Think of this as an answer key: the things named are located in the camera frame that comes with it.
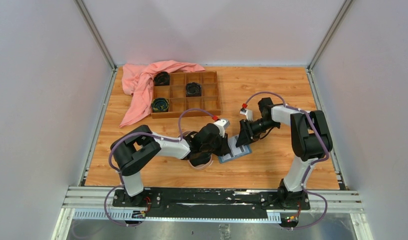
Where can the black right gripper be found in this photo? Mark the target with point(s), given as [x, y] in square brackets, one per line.
[247, 134]

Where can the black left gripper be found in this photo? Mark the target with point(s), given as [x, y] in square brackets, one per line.
[224, 148]

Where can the teal leather card holder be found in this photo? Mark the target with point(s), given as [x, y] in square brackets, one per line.
[245, 150]

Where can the pink oval card tray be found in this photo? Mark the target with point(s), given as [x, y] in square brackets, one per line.
[197, 159]

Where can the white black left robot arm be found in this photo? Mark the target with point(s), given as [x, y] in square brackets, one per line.
[133, 151]

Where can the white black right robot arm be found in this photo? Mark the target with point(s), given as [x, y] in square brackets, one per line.
[310, 139]

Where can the white card with magnetic stripe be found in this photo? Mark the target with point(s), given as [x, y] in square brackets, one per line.
[234, 150]

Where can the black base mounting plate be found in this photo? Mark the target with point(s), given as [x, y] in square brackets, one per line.
[218, 203]

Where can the wooden compartment tray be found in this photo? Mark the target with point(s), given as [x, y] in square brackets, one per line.
[177, 92]

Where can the rolled dark dotted tie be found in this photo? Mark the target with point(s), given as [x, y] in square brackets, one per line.
[193, 89]

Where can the rolled black tie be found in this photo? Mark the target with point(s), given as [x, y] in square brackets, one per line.
[161, 79]

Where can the pink cloth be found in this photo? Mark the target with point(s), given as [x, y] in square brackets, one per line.
[137, 82]

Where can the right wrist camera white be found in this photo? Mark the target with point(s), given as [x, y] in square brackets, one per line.
[246, 112]

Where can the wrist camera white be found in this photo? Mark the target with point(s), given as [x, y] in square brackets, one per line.
[246, 112]
[222, 124]

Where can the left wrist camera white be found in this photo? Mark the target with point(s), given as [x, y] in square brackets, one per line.
[222, 124]

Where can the aluminium frame rail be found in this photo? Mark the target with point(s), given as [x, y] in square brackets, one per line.
[94, 202]

